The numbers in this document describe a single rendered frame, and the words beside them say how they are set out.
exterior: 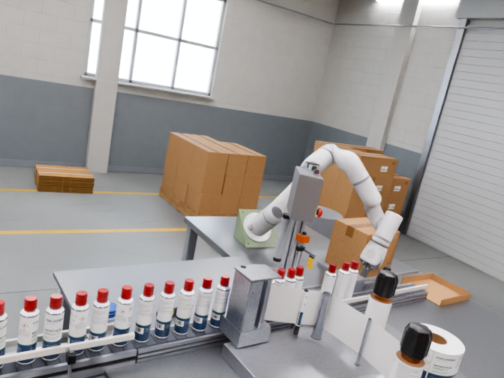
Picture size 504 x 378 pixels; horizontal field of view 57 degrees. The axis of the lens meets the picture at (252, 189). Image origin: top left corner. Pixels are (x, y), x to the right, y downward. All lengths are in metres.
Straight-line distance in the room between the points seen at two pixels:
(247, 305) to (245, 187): 4.05
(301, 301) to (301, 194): 0.41
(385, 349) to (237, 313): 0.52
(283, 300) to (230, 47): 6.26
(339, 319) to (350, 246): 0.85
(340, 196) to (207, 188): 1.68
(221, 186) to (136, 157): 2.27
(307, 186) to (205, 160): 3.50
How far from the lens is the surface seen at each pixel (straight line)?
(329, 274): 2.08
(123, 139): 7.23
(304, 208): 1.86
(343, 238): 2.65
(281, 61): 8.29
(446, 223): 6.86
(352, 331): 1.82
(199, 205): 5.37
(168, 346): 1.69
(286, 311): 1.85
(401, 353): 1.59
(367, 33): 8.29
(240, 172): 5.51
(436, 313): 2.61
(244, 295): 1.64
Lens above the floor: 1.81
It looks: 14 degrees down
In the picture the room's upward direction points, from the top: 12 degrees clockwise
